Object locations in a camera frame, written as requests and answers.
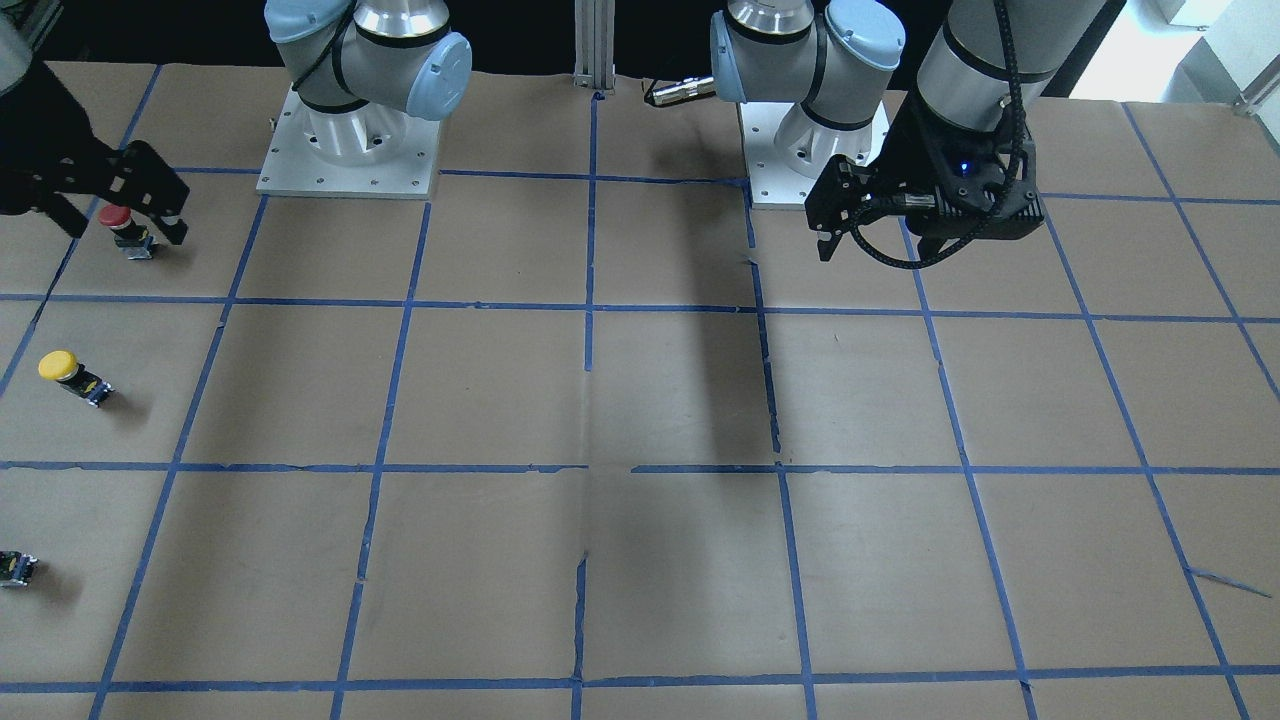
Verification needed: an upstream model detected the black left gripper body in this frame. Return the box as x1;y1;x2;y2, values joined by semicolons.
861;95;1044;243

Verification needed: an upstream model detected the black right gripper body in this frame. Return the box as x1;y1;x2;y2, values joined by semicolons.
1;65;116;238

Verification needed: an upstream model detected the yellow push button switch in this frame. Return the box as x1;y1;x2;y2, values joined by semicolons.
38;348;114;407

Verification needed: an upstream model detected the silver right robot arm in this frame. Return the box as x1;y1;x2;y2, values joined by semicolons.
1;1;472;258

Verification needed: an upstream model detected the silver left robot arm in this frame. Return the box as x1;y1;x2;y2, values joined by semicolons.
710;1;1103;270

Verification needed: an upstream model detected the red push button switch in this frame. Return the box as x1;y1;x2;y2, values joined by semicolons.
96;204;155;261

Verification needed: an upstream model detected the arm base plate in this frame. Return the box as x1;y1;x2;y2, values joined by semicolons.
256;91;443;201
739;102;890;211

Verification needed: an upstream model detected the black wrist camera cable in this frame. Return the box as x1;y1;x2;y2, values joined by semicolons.
849;0;1030;272

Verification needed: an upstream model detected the aluminium frame post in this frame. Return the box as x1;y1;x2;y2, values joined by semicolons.
573;0;616;96

